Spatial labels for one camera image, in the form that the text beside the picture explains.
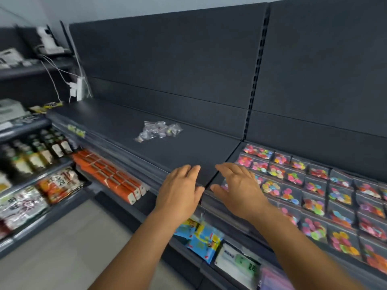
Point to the person's left hand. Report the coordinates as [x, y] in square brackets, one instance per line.
[178, 199]

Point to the person's right hand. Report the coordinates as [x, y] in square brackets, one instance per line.
[245, 196]

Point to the pile of transparent button bags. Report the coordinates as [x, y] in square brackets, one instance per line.
[157, 129]

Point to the grid of arranged button bags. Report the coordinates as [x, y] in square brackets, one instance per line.
[317, 190]

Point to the blue yellow snack packet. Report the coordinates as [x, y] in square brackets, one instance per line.
[184, 228]

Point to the white flat packet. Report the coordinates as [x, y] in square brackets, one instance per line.
[235, 265]

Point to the row of orange boxes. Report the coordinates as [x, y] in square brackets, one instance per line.
[109, 175]

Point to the clear packet with purple item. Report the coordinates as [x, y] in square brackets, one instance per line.
[276, 280]

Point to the yellow green price label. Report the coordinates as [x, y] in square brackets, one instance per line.
[71, 128]
[80, 133]

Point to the red white snack packet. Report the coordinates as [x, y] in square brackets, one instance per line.
[60, 185]

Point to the row of brown sauce bottles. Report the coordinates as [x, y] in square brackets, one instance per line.
[36, 157]

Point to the clear package with white item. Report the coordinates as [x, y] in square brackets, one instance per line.
[79, 89]

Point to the silver snack packet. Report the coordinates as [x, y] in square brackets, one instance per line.
[21, 208]

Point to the yellow black small packet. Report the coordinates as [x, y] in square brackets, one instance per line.
[45, 107]

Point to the white yellow tub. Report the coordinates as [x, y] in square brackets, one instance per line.
[4, 184]

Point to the dark grey side shelving unit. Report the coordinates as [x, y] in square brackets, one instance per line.
[36, 67]

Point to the white paper box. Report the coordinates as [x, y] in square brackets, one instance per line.
[10, 57]

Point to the white security camera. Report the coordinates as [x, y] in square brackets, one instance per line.
[50, 42]

